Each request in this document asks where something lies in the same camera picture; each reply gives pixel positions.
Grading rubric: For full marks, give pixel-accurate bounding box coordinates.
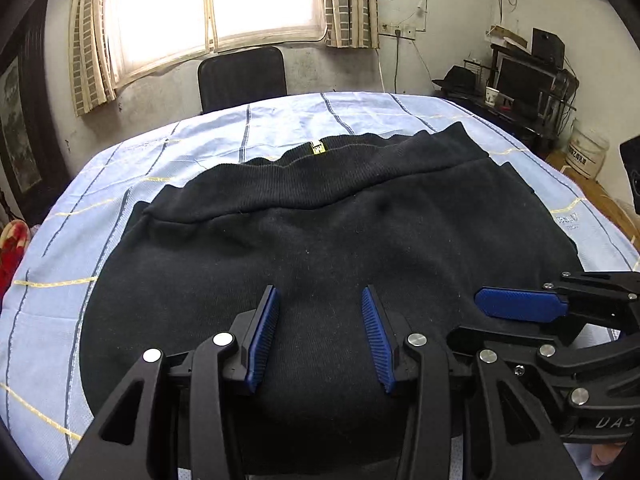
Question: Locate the black speaker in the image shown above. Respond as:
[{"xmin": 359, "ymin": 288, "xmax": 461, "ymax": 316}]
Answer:
[{"xmin": 531, "ymin": 28, "xmax": 566, "ymax": 66}]

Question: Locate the light blue bed sheet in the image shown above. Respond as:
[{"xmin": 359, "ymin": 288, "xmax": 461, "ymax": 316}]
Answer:
[{"xmin": 0, "ymin": 91, "xmax": 640, "ymax": 480}]

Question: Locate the flat cardboard box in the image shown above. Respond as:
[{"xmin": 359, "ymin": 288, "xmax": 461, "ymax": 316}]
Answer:
[{"xmin": 485, "ymin": 25, "xmax": 530, "ymax": 50}]

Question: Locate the black chair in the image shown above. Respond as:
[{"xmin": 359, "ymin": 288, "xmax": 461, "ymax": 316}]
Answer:
[{"xmin": 197, "ymin": 46, "xmax": 288, "ymax": 115}]

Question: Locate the beige checked curtain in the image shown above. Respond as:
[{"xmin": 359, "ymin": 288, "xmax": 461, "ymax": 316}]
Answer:
[
  {"xmin": 320, "ymin": 0, "xmax": 381, "ymax": 50},
  {"xmin": 69, "ymin": 0, "xmax": 118, "ymax": 117}
]

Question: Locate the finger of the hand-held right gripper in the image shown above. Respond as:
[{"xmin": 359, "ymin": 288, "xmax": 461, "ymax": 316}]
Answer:
[
  {"xmin": 474, "ymin": 270, "xmax": 640, "ymax": 343},
  {"xmin": 447, "ymin": 326, "xmax": 640, "ymax": 406}
]

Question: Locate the black hooded jacket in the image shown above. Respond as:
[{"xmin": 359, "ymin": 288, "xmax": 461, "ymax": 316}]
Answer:
[{"xmin": 79, "ymin": 121, "xmax": 583, "ymax": 476}]

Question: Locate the bright window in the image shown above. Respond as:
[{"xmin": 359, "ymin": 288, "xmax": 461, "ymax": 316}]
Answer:
[{"xmin": 102, "ymin": 0, "xmax": 326, "ymax": 86}]

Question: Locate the white plastic bucket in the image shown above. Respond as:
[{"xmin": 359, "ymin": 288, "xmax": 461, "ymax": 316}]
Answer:
[{"xmin": 565, "ymin": 119, "xmax": 611, "ymax": 180}]

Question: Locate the dark framed picture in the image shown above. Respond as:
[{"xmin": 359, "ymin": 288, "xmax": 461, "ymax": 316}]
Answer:
[{"xmin": 0, "ymin": 0, "xmax": 71, "ymax": 226}]

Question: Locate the black desk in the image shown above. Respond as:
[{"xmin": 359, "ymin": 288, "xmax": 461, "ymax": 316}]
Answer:
[{"xmin": 435, "ymin": 42, "xmax": 581, "ymax": 153}]

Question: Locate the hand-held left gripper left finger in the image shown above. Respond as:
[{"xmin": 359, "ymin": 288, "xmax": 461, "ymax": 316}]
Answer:
[{"xmin": 59, "ymin": 285, "xmax": 280, "ymax": 480}]

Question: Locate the black monitor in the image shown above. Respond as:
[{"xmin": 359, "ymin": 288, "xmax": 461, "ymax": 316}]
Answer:
[{"xmin": 495, "ymin": 56, "xmax": 556, "ymax": 98}]

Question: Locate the black hat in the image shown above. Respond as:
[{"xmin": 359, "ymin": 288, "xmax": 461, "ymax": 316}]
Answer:
[{"xmin": 432, "ymin": 65, "xmax": 481, "ymax": 93}]

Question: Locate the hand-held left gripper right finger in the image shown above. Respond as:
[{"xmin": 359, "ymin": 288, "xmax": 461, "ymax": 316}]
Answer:
[{"xmin": 361, "ymin": 285, "xmax": 583, "ymax": 480}]

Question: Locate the red blanket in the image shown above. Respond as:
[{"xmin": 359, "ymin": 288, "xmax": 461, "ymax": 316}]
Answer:
[{"xmin": 0, "ymin": 220, "xmax": 31, "ymax": 306}]

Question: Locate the black object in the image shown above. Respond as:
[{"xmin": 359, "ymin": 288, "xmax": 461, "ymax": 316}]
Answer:
[{"xmin": 619, "ymin": 134, "xmax": 640, "ymax": 213}]

